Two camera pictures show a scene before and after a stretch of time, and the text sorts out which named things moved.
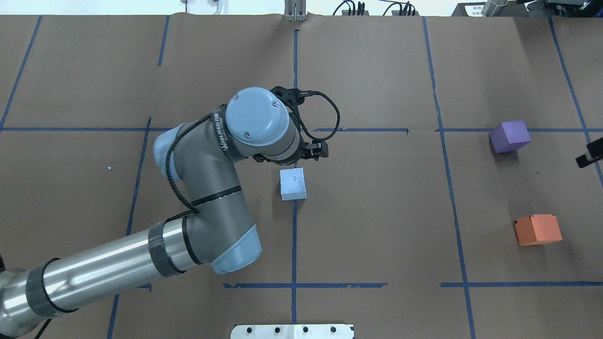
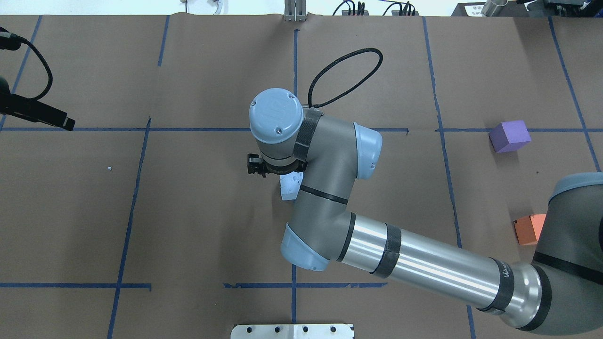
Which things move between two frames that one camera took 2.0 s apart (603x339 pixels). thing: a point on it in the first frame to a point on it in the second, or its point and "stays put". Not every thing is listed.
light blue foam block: (292, 184) stays put
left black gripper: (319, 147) to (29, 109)
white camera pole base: (293, 331) stays put
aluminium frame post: (295, 10) stays put
